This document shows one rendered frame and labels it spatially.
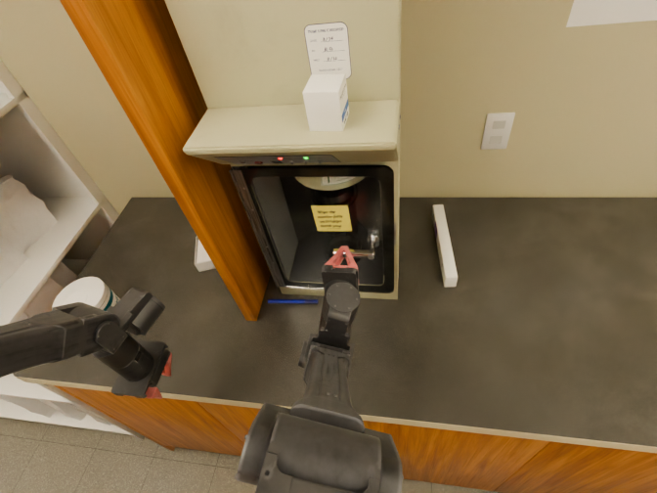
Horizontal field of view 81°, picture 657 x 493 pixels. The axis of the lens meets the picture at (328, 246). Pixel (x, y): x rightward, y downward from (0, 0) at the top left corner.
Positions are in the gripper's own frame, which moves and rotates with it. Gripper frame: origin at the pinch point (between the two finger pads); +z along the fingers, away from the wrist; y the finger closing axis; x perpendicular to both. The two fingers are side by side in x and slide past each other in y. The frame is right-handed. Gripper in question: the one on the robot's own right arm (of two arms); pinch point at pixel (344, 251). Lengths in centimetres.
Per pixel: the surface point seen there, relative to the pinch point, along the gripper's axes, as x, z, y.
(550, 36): -44, 47, 23
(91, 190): 103, 47, -26
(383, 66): -7.3, 5.0, 36.5
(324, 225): 4.6, 4.1, 3.6
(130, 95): 28.2, -3.3, 37.3
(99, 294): 63, -6, -14
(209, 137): 18.7, -3.2, 30.2
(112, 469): 109, -29, -125
